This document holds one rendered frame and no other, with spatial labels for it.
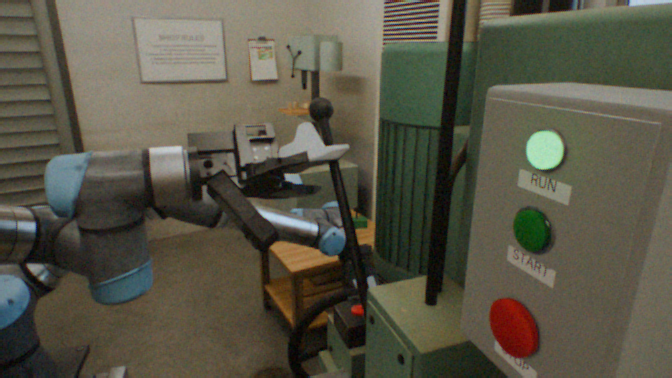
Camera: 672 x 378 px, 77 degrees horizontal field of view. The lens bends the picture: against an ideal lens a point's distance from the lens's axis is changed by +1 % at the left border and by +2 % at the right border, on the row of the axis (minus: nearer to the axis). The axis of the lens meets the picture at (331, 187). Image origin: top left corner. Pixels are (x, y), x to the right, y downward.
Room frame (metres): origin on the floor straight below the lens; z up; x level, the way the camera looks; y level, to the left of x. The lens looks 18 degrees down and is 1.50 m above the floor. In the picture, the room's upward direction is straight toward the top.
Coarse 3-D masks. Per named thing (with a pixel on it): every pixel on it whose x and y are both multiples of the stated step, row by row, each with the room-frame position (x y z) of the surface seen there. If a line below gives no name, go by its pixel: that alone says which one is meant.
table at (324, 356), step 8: (320, 352) 0.76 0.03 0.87; (328, 352) 0.76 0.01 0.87; (320, 360) 0.75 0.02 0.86; (328, 360) 0.73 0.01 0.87; (328, 368) 0.71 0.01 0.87; (336, 368) 0.71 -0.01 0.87; (312, 376) 0.65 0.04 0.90; (320, 376) 0.65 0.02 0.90; (328, 376) 0.65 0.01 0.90; (336, 376) 0.65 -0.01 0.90; (344, 376) 0.65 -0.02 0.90
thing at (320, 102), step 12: (312, 108) 0.58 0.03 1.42; (324, 108) 0.57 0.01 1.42; (324, 120) 0.57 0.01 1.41; (324, 132) 0.56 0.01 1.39; (324, 144) 0.56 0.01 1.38; (336, 168) 0.53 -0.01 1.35; (336, 180) 0.52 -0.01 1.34; (336, 192) 0.51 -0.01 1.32; (348, 216) 0.49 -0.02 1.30; (348, 228) 0.48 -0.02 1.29; (348, 240) 0.48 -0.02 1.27; (360, 252) 0.47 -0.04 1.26; (360, 264) 0.46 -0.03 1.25; (360, 276) 0.45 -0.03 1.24; (360, 288) 0.44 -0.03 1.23; (360, 300) 0.44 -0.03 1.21
